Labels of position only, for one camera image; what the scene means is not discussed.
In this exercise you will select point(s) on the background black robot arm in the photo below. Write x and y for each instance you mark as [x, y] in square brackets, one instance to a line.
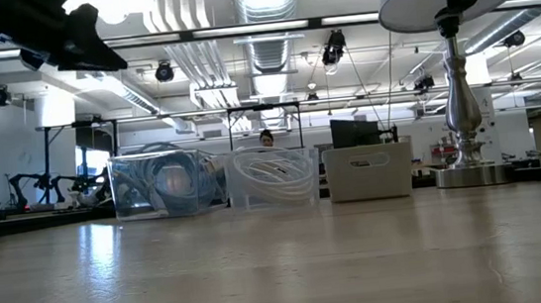
[20, 188]
[84, 184]

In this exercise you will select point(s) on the person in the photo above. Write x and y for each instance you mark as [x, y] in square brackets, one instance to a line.
[266, 138]

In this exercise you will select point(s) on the white plastic bin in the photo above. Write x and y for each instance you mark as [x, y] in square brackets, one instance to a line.
[368, 182]

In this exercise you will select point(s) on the silver ventilation duct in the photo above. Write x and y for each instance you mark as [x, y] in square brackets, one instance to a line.
[270, 47]

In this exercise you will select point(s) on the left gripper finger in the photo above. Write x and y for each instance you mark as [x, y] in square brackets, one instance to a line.
[86, 45]

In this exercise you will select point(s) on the low clear plastic bin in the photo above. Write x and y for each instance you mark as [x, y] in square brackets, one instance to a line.
[275, 201]

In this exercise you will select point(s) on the black overhead beam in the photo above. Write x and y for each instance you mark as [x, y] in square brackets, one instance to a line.
[249, 28]

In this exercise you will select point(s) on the tall clear plastic bin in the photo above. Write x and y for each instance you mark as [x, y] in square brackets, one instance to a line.
[122, 213]

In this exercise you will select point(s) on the background black rig frame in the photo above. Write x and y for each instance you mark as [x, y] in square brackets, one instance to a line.
[47, 163]

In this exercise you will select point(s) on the black computer monitor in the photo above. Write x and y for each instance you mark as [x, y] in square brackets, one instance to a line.
[353, 132]

